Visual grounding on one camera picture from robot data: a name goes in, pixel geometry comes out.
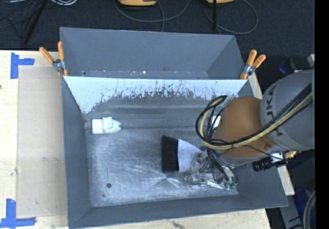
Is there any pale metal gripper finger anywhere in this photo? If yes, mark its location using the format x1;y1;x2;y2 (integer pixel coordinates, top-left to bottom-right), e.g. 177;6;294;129
183;173;208;187
190;152;208;171

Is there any white plastic object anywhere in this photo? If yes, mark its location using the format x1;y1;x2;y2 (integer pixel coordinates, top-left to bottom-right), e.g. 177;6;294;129
91;117;122;135

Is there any grey metal bin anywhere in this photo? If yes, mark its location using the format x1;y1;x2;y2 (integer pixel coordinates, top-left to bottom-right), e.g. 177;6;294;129
59;27;289;229

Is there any pale wood flat board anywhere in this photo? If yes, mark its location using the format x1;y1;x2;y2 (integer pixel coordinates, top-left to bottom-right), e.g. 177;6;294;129
15;65;68;220

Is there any black brush with white handle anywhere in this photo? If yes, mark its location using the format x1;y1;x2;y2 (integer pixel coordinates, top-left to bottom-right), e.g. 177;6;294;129
161;135;206;174

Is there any black cylinder on white bracket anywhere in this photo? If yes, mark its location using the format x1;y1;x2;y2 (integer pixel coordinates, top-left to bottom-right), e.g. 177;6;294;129
251;150;298;172

